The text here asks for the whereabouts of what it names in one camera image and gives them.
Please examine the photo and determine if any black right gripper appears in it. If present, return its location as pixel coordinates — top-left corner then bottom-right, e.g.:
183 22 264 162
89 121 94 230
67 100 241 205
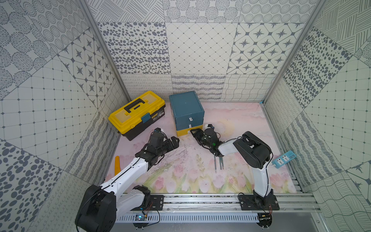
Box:
190 128 212 149

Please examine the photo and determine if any green striped pencil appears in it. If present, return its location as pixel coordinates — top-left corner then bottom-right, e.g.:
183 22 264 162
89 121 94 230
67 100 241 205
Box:
214 156 217 173

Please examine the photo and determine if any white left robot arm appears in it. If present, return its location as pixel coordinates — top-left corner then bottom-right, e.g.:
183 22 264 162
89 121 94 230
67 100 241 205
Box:
75 128 180 232

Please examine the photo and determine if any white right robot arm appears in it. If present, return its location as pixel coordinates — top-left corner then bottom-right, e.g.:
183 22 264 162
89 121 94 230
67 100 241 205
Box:
190 126 276 211

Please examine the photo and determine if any yellow bottom drawer unit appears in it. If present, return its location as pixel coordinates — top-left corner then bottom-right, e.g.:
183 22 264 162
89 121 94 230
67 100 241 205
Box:
176 125 203 136

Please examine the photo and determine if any teal drawer cabinet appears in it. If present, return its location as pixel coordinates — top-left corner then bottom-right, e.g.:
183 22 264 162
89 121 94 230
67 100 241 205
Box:
169 90 205 131

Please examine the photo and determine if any yellow black toolbox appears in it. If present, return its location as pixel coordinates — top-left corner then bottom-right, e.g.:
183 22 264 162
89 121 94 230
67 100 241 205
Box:
109 91 166 141

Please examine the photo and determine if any orange object at wall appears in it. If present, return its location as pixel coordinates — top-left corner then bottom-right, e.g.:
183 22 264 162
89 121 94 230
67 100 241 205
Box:
114 156 121 175

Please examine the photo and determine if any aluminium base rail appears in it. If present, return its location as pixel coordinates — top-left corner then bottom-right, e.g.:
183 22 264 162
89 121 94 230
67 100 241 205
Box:
121 192 319 211

